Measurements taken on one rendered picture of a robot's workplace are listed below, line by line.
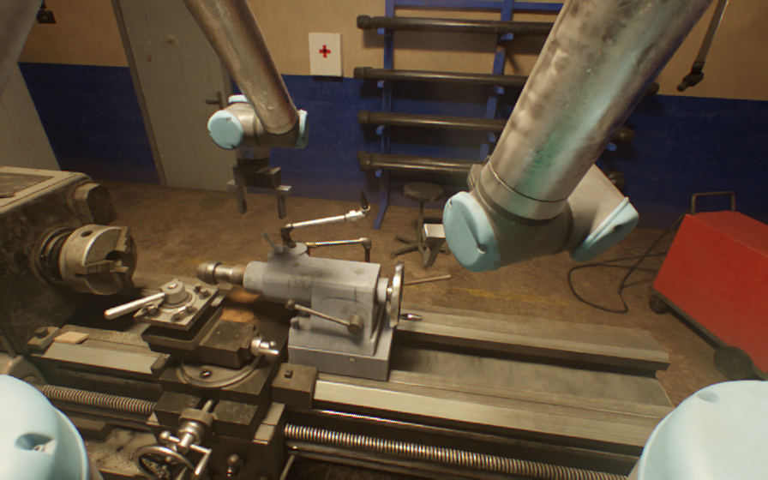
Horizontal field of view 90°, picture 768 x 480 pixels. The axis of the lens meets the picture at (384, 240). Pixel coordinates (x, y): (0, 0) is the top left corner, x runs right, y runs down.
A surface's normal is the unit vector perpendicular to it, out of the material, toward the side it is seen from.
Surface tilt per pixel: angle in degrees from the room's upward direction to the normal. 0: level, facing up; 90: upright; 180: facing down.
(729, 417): 5
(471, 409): 36
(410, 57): 90
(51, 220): 90
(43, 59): 90
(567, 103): 102
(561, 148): 106
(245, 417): 0
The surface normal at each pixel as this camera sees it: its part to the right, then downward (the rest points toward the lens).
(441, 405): -0.07, -0.41
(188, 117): -0.14, 0.50
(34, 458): 0.72, -0.68
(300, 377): 0.03, -0.86
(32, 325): 0.99, 0.10
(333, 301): -0.14, 0.27
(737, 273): -0.98, 0.07
